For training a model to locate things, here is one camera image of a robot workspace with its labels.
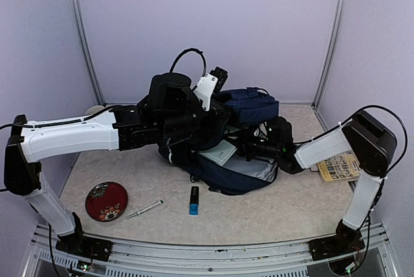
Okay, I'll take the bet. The right aluminium frame post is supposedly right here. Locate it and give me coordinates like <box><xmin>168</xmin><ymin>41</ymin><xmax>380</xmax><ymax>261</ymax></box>
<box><xmin>312</xmin><ymin>0</ymin><xmax>346</xmax><ymax>111</ymax></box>

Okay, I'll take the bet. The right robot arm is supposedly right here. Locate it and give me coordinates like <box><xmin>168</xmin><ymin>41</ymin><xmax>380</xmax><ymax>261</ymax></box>
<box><xmin>239</xmin><ymin>109</ymin><xmax>397</xmax><ymax>261</ymax></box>

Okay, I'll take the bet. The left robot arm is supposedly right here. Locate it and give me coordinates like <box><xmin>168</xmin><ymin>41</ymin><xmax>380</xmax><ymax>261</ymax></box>
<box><xmin>4</xmin><ymin>72</ymin><xmax>226</xmax><ymax>261</ymax></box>

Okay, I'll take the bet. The black and blue stamp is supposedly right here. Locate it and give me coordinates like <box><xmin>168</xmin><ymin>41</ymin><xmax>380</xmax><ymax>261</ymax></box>
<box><xmin>189</xmin><ymin>186</ymin><xmax>199</xmax><ymax>216</ymax></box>

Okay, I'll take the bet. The red floral plate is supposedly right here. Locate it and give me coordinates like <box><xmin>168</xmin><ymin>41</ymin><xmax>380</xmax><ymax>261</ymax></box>
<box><xmin>85</xmin><ymin>181</ymin><xmax>128</xmax><ymax>222</ymax></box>

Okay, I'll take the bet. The white patterned ceramic cup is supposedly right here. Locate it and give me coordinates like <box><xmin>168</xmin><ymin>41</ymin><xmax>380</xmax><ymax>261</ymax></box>
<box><xmin>85</xmin><ymin>105</ymin><xmax>106</xmax><ymax>115</ymax></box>

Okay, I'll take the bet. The yellow picture grid booklet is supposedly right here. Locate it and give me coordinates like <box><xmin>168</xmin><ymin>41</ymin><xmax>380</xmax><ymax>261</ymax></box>
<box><xmin>317</xmin><ymin>151</ymin><xmax>360</xmax><ymax>183</ymax></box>

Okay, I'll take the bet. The front aluminium rail base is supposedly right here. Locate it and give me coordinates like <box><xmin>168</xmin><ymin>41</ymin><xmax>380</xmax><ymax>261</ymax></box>
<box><xmin>18</xmin><ymin>223</ymin><xmax>403</xmax><ymax>276</ymax></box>

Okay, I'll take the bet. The navy blue student backpack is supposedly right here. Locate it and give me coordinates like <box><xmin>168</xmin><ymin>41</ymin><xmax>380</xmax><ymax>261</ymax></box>
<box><xmin>158</xmin><ymin>87</ymin><xmax>279</xmax><ymax>195</ymax></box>

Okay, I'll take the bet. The clear plastic syringe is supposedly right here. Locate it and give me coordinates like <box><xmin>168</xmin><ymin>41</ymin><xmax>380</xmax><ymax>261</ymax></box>
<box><xmin>125</xmin><ymin>200</ymin><xmax>164</xmax><ymax>220</ymax></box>

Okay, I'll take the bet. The aluminium frame post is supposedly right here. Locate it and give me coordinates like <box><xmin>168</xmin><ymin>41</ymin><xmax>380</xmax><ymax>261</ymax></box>
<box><xmin>71</xmin><ymin>0</ymin><xmax>105</xmax><ymax>105</ymax></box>
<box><xmin>312</xmin><ymin>0</ymin><xmax>346</xmax><ymax>111</ymax></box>

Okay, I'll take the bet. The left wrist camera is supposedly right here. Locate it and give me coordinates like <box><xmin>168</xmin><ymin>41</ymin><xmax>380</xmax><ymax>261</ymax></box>
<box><xmin>193</xmin><ymin>67</ymin><xmax>228</xmax><ymax>111</ymax></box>

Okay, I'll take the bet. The grey white book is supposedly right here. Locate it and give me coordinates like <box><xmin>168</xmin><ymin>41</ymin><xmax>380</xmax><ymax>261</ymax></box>
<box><xmin>197</xmin><ymin>140</ymin><xmax>237</xmax><ymax>166</ymax></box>

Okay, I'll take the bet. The left aluminium frame post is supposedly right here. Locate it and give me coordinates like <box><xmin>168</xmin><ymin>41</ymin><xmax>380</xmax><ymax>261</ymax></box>
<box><xmin>71</xmin><ymin>0</ymin><xmax>105</xmax><ymax>105</ymax></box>

